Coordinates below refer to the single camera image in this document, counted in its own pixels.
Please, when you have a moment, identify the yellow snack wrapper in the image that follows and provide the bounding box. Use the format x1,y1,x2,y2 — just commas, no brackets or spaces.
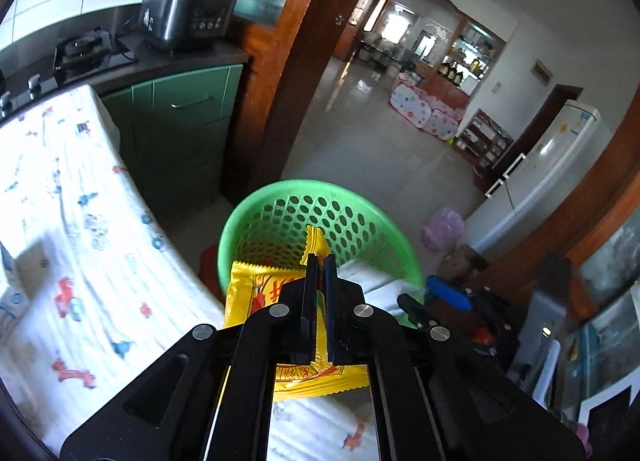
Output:
224,226,369,401

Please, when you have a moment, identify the green kitchen cabinet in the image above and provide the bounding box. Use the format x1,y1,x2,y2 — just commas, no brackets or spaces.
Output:
102,64,243,222

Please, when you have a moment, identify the green plastic basket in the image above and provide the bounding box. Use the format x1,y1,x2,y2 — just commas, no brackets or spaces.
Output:
216,178,426,327

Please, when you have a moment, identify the pink plastic bag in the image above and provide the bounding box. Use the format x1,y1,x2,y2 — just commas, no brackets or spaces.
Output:
421,206,465,253

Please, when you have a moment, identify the wooden shelf rack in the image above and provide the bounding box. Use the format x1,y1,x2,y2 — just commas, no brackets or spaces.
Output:
454,110,513,178

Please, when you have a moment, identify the polka dot play tent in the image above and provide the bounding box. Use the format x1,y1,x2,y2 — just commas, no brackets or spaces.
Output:
390,80,464,141

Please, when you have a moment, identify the white refrigerator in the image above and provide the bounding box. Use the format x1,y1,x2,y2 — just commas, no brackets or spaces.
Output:
459,100,612,262

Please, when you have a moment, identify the printed white tablecloth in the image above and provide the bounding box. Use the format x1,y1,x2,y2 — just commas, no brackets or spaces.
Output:
0,82,381,461

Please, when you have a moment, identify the black rice cooker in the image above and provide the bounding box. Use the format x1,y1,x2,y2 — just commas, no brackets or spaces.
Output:
137,0,236,52

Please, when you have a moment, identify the black gas stove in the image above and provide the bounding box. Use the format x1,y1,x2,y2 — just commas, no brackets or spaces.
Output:
1,28,138,120

